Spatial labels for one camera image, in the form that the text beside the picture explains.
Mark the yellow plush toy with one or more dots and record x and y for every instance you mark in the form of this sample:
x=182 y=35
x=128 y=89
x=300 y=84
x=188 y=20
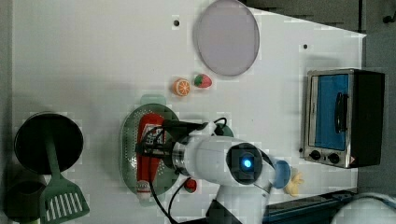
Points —
x=293 y=186

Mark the red ketchup bottle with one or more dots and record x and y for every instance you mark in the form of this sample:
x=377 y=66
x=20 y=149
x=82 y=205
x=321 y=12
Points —
x=149 y=133

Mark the blue bowl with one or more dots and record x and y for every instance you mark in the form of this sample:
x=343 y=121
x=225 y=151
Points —
x=283 y=173

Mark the orange slice toy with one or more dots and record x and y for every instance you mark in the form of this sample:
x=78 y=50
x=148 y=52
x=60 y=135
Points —
x=181 y=87

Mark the green oval strainer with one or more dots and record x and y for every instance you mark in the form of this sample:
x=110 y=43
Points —
x=166 y=178

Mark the red strawberry toy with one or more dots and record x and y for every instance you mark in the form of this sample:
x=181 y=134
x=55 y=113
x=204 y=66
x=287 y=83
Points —
x=202 y=81

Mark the black toaster oven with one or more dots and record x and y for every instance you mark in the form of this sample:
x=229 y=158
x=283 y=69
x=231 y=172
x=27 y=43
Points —
x=344 y=112

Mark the large black cylinder container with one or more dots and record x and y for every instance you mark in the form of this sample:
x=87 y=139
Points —
x=29 y=143

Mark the small red fruit toy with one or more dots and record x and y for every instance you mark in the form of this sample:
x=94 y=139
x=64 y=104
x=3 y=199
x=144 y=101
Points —
x=190 y=185

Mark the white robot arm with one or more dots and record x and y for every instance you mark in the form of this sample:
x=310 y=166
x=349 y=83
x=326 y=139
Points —
x=243 y=172

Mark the small black cylinder container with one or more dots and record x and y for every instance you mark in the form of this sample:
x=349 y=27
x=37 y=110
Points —
x=22 y=201

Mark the grey round plate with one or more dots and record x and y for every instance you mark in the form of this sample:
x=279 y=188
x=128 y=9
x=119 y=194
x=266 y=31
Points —
x=227 y=37

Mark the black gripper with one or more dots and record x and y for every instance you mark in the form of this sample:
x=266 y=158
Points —
x=174 y=131

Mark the green slotted spatula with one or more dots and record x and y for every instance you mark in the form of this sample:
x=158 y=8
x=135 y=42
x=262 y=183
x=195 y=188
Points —
x=61 y=200

